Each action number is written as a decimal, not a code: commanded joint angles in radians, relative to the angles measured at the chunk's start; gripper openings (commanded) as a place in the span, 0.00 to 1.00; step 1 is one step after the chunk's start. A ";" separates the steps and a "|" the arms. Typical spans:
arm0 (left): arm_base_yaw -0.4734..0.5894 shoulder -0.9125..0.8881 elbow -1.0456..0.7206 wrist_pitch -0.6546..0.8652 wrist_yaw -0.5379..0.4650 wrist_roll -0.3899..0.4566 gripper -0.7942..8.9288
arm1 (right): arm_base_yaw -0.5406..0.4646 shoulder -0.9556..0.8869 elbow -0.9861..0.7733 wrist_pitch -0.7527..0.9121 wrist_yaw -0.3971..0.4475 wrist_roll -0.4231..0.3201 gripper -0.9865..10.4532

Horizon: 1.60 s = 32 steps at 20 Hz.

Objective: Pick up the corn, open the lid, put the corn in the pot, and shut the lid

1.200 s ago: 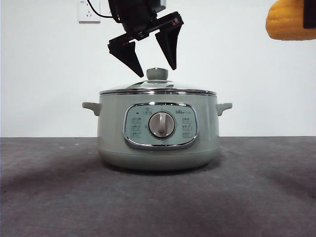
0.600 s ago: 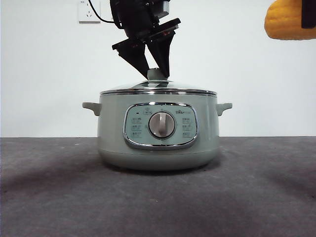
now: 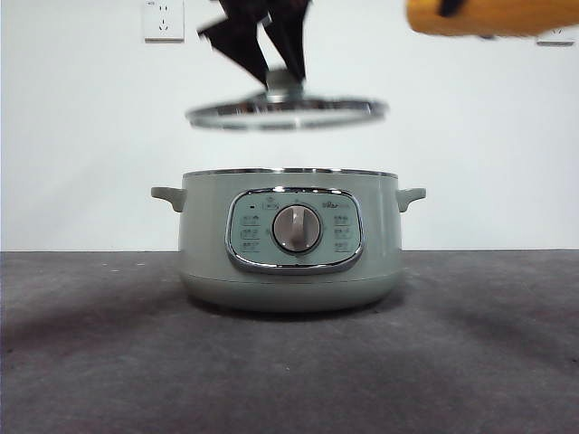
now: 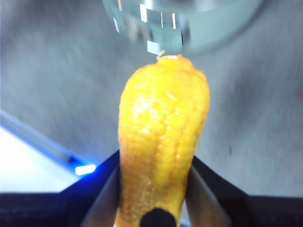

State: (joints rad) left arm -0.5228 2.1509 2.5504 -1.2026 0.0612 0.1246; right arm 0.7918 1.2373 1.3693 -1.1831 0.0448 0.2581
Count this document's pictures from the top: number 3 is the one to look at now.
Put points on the sage green electric pot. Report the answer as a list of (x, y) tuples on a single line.
[(208, 253)]

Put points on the glass lid with green knob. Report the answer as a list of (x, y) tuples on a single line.
[(280, 81)]

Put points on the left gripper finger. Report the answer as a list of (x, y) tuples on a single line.
[(240, 43), (289, 36)]

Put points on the yellow corn cob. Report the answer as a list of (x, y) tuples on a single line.
[(497, 18)]

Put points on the white wall socket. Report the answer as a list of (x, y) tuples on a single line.
[(164, 20), (561, 39)]

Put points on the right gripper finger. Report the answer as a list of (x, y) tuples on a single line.
[(450, 6)]

